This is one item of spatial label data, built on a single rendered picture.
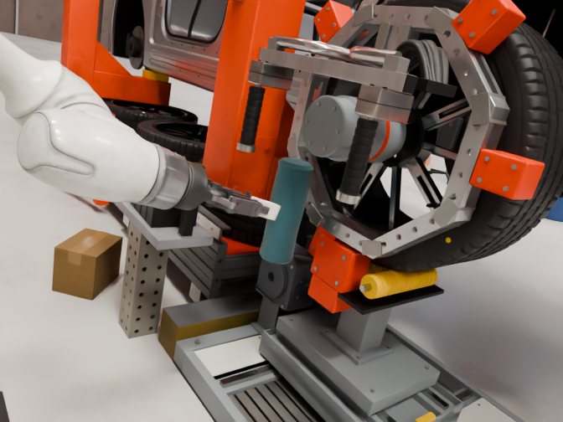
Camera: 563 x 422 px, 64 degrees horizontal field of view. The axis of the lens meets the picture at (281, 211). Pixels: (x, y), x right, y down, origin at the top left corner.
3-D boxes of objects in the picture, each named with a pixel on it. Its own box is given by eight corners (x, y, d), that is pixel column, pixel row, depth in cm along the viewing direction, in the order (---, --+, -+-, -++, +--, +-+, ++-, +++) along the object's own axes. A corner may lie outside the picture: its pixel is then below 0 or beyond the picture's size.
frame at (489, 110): (446, 290, 95) (544, 19, 79) (429, 295, 91) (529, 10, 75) (291, 201, 134) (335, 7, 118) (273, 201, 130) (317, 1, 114)
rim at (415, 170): (591, 162, 96) (472, 2, 115) (547, 157, 81) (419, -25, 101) (418, 264, 130) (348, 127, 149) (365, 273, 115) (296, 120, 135)
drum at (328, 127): (400, 171, 104) (418, 110, 100) (335, 168, 91) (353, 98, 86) (357, 154, 114) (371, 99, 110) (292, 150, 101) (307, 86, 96)
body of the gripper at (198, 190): (198, 167, 65) (242, 182, 72) (169, 151, 71) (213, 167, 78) (178, 214, 66) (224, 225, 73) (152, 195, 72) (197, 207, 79)
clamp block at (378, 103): (407, 124, 79) (416, 94, 77) (374, 119, 73) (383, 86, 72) (385, 118, 83) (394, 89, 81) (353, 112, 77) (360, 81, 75)
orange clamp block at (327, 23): (361, 34, 113) (350, 6, 116) (339, 27, 108) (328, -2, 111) (343, 52, 118) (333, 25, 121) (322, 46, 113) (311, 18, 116)
